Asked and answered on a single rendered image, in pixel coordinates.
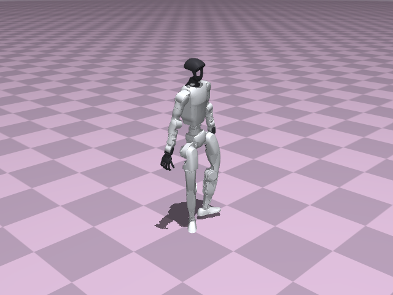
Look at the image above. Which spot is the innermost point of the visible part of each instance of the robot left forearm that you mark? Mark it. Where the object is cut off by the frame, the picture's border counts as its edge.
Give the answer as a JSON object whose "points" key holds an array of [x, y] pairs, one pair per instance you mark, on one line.
{"points": [[210, 120]]}

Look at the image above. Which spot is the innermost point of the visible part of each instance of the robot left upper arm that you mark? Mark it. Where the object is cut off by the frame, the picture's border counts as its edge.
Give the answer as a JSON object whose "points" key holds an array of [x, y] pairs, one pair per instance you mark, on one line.
{"points": [[209, 106]]}

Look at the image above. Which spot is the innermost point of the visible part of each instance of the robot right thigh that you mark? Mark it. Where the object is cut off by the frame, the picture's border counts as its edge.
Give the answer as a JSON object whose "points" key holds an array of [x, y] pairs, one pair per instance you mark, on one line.
{"points": [[191, 165]]}

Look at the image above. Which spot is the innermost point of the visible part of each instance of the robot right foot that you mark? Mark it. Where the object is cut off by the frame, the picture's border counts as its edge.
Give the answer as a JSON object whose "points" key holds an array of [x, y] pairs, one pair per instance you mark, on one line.
{"points": [[192, 226]]}

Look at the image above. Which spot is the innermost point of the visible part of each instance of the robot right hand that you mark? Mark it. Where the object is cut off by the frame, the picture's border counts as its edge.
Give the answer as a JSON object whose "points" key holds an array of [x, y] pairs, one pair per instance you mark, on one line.
{"points": [[166, 160]]}

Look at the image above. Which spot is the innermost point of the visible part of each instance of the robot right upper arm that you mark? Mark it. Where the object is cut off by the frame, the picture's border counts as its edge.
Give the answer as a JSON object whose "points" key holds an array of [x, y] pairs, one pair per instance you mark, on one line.
{"points": [[181, 100]]}

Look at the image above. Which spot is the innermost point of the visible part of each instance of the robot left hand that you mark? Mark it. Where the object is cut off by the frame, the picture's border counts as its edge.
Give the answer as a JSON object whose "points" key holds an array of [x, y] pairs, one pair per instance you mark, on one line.
{"points": [[213, 131]]}

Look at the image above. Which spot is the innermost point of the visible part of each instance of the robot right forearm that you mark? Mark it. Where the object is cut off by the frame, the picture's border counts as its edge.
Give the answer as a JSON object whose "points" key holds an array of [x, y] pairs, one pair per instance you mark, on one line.
{"points": [[171, 142]]}

